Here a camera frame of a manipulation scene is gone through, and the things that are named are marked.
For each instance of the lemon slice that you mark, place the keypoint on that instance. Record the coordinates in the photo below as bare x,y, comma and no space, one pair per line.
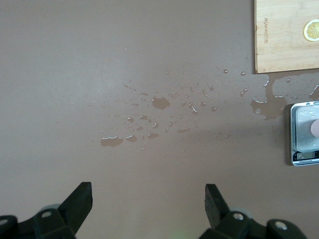
312,31

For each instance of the pink cup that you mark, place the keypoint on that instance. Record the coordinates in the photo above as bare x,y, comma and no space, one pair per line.
316,128

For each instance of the wooden cutting board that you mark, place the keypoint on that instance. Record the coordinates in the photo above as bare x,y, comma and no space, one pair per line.
281,49

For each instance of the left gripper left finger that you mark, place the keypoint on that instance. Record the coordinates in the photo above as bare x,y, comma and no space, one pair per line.
49,224

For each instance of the digital kitchen scale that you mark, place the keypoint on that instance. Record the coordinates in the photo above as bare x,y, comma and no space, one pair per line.
302,134

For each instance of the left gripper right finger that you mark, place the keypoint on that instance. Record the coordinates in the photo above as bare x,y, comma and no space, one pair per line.
224,224

